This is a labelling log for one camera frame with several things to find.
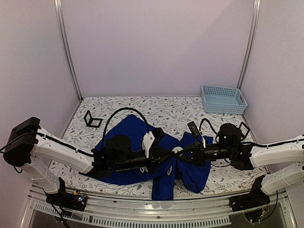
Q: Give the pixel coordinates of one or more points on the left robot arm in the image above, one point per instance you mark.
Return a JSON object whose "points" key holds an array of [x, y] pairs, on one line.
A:
{"points": [[29, 142]]}

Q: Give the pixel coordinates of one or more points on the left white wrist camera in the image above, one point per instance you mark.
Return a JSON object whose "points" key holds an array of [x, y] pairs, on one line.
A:
{"points": [[151, 139]]}

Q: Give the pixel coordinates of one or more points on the round light blue brooch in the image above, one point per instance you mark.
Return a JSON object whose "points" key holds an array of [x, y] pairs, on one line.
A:
{"points": [[177, 149]]}

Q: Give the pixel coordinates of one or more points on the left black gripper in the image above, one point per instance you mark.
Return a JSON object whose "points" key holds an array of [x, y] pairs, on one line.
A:
{"points": [[154, 162]]}

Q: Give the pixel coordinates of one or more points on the blue printed t-shirt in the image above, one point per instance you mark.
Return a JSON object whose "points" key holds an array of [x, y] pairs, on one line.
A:
{"points": [[194, 178]]}

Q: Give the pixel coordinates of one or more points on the light blue plastic basket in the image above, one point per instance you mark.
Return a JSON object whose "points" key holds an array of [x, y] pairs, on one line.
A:
{"points": [[222, 100]]}

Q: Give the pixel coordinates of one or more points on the black brooch box silver brooch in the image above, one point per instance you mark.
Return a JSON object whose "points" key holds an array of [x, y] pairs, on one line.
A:
{"points": [[244, 130]]}

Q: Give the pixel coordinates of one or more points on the black brooch box yellow brooch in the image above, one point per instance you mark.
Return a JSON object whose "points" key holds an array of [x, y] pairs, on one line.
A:
{"points": [[92, 122]]}

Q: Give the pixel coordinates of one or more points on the right aluminium frame post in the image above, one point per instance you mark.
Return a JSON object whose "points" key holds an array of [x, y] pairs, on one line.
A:
{"points": [[250, 42]]}

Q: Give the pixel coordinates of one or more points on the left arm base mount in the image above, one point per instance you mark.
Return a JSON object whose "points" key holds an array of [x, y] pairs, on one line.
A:
{"points": [[75, 201]]}

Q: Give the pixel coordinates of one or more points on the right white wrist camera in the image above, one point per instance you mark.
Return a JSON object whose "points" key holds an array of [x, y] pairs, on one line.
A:
{"points": [[196, 134]]}

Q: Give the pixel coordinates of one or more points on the aluminium frame post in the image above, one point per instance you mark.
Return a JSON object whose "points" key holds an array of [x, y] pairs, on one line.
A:
{"points": [[66, 48], [250, 42]]}

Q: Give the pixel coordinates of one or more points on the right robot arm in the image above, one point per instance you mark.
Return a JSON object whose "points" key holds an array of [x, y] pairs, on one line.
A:
{"points": [[291, 151]]}

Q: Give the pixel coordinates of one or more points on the floral patterned tablecloth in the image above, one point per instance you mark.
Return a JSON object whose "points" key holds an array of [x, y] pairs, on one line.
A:
{"points": [[172, 114]]}

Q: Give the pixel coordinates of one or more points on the left aluminium frame post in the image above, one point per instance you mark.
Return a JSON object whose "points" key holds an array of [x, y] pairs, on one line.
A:
{"points": [[66, 48]]}

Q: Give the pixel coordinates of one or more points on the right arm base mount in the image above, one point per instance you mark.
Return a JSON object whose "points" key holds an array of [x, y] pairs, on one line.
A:
{"points": [[255, 198]]}

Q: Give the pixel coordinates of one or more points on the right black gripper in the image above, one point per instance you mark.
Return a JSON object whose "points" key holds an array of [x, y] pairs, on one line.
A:
{"points": [[199, 157]]}

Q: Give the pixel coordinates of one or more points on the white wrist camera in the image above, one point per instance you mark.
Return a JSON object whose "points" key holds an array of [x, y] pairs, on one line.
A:
{"points": [[196, 134], [151, 139]]}

